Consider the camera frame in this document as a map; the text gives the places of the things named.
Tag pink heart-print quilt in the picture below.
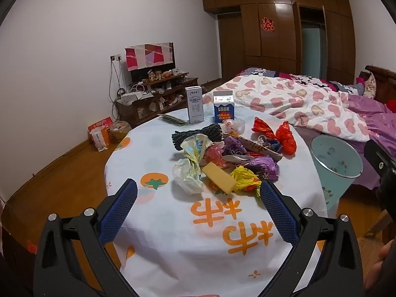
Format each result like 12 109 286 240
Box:
202 76 379 143

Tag orange cardboard box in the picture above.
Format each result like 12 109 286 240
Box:
87 117 113 138

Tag mauve bed sheet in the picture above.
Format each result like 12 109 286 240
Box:
292 125 386 190

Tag black braided rope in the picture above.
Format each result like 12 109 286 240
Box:
172 123 224 152

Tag black television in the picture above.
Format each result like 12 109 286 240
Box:
130 42 174 83

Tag dark wooden tv stand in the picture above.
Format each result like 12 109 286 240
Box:
115 72 199 129

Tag purple foil wrapper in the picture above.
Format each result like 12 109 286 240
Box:
223 136 248 157
247 156 280 182

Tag floral pillow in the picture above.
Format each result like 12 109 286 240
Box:
362 73 377 99

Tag clear plastic food container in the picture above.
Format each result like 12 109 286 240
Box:
109 121 132 140

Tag pink plastic bag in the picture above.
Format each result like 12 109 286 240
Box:
202 142 225 168

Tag wooden headboard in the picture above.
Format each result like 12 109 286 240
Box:
359 65 396 106

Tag brown wooden wardrobe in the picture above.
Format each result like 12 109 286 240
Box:
202 0 356 85

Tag blue milk carton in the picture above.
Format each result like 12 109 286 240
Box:
213 91 235 124

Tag light blue trash bin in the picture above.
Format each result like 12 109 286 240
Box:
309 135 363 211

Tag tall white blue carton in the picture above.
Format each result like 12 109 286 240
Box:
185 86 204 124

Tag person's right hand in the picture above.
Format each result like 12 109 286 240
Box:
363 241 396 291

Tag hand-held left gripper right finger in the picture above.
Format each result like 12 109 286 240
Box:
259 179 364 297

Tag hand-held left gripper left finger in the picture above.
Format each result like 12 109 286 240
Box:
33 178 138 297

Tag flat green packets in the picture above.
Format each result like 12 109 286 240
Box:
157 113 189 127

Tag white orange-print tablecloth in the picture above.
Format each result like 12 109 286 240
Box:
104 107 328 297

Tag brown cardboard tube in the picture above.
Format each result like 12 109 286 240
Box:
229 134 283 162

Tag black power cable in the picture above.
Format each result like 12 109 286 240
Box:
108 59 125 122

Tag white plastic bag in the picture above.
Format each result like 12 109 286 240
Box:
172 158 205 195

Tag white orange paper bag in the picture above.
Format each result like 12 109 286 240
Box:
90 126 111 152

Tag yellow sponge block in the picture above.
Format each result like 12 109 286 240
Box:
202 161 236 194

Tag purple blanket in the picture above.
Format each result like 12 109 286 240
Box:
347 94 396 149

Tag red crinkled bag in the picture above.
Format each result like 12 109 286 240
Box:
275 121 297 156

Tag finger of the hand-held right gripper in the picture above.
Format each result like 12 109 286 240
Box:
364 139 396 174

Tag pale yellow wrapper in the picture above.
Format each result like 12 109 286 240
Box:
181 134 215 165

